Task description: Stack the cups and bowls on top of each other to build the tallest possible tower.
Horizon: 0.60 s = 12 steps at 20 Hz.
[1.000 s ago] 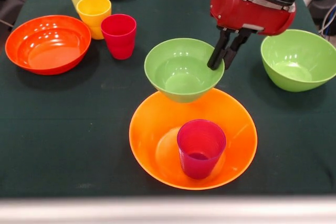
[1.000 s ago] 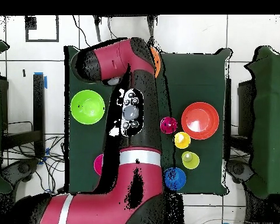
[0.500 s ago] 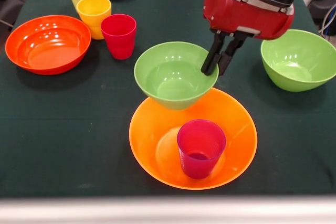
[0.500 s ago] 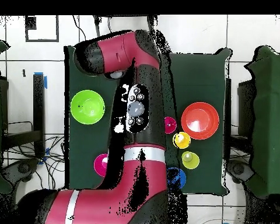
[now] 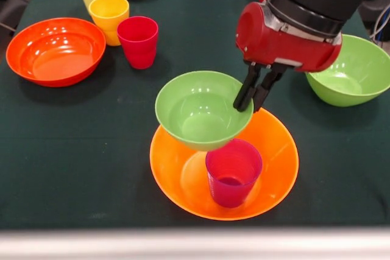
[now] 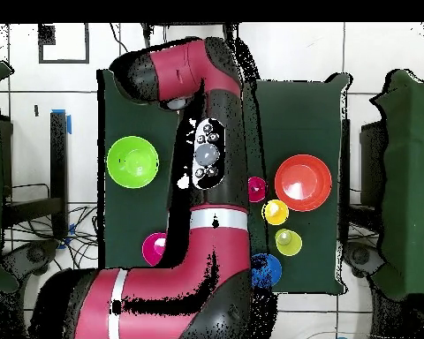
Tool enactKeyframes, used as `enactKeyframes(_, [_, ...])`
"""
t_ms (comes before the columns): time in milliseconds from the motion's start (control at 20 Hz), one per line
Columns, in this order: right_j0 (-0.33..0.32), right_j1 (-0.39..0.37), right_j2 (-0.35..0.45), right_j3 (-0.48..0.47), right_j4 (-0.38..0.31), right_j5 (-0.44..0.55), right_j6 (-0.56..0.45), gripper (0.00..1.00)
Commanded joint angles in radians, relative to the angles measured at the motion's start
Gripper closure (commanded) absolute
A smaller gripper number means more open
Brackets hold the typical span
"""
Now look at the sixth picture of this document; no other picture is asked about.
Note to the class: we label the large green bowl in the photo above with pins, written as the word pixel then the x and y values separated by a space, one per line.
pixel 133 162

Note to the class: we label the small pink bowl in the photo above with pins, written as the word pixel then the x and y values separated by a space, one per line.
pixel 153 249

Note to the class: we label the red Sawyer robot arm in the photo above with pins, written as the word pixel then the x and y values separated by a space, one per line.
pixel 215 254

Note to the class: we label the pink cup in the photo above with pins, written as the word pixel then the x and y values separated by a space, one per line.
pixel 258 189

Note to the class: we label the yellow cup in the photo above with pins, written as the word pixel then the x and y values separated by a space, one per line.
pixel 276 212

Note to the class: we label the wide red-orange bowl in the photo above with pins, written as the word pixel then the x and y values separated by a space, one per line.
pixel 303 182

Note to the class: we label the lime yellow-green cup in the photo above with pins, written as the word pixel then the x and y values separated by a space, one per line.
pixel 289 243

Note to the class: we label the blue bowl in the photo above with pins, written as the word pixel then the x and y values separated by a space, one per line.
pixel 270 270

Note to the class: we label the dark green tablecloth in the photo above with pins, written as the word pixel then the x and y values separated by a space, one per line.
pixel 296 116

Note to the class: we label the black metal stand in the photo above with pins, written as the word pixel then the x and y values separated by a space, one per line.
pixel 59 159

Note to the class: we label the black camera stand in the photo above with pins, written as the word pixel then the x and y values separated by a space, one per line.
pixel 146 33

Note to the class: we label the black square frame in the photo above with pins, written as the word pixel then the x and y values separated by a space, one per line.
pixel 46 35

